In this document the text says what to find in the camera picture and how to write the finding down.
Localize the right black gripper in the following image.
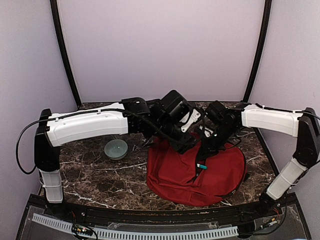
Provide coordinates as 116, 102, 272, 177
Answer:
198, 123, 238, 160

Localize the teal capped white marker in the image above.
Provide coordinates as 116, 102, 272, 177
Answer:
196, 164, 208, 170

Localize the red student backpack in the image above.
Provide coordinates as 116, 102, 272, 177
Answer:
146, 138, 247, 207

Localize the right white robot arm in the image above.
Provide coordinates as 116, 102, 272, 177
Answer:
197, 100, 320, 217

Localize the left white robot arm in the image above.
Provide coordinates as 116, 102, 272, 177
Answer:
29, 90, 201, 218

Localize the celadon bowl near left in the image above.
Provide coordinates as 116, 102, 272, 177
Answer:
104, 139, 129, 161

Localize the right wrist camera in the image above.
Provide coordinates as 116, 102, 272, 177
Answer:
198, 125, 214, 138

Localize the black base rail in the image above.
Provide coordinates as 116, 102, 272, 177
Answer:
26, 193, 298, 225

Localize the white slotted cable duct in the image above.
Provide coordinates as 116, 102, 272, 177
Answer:
31, 213, 239, 240

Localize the right black frame post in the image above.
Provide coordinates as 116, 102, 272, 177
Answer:
242, 0, 273, 102

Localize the black frame post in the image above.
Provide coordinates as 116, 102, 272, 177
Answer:
49, 0, 82, 108
242, 0, 273, 102

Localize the left black frame post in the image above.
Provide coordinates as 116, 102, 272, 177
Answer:
49, 0, 82, 108

